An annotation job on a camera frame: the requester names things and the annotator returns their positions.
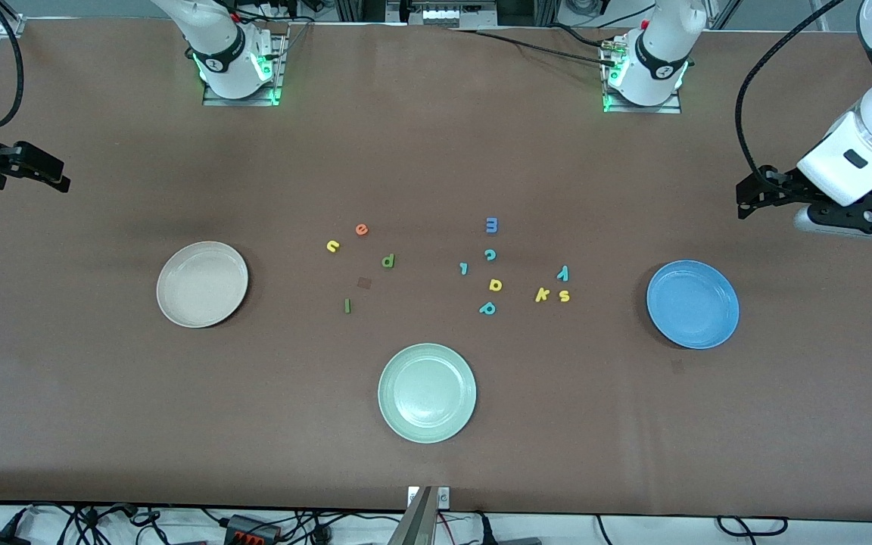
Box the metal camera post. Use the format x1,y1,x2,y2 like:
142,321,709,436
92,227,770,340
387,487,437,545

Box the black orange power strip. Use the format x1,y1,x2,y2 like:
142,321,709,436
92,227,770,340
224,515,282,543

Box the blue round plate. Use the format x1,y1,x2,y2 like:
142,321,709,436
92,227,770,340
646,260,740,350

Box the beige brown round plate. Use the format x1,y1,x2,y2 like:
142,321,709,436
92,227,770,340
156,241,249,329

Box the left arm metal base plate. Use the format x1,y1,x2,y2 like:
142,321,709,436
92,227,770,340
603,38,684,115

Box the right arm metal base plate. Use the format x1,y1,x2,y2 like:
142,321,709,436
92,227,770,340
203,23,290,107

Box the pale green round plate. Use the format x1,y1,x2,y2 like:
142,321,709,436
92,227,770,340
377,343,478,444

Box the black cable across table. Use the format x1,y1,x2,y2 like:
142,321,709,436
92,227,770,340
447,26,622,69

